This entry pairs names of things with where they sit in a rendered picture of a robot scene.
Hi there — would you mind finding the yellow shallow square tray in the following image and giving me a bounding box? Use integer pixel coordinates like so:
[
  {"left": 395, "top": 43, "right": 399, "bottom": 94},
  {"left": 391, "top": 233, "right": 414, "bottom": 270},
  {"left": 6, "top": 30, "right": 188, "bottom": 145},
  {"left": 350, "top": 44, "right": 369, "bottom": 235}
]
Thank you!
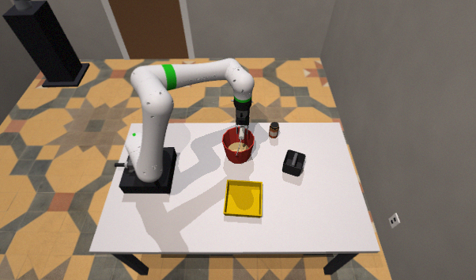
[{"left": 223, "top": 180, "right": 263, "bottom": 218}]

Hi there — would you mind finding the small spice jar with black lid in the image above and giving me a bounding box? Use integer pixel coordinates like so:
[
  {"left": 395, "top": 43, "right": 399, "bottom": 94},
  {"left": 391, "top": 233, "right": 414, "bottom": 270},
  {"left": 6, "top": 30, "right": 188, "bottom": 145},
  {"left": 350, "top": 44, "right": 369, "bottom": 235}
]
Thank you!
[{"left": 269, "top": 122, "right": 279, "bottom": 138}]

